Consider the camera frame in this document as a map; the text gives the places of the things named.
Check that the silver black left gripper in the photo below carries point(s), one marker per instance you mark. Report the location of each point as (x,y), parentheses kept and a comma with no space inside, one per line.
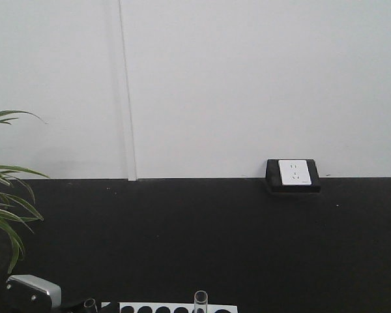
(29,293)

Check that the clear glass test tube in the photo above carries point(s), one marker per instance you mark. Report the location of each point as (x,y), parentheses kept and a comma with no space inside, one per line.
(200,301)
(89,306)

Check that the white test tube rack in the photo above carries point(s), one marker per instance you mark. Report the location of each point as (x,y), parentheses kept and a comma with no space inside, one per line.
(169,307)

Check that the green potted plant leaves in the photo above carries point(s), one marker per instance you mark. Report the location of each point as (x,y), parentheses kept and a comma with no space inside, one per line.
(16,209)

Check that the white wall power socket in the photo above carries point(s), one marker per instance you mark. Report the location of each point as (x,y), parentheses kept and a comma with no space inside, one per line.
(292,176)

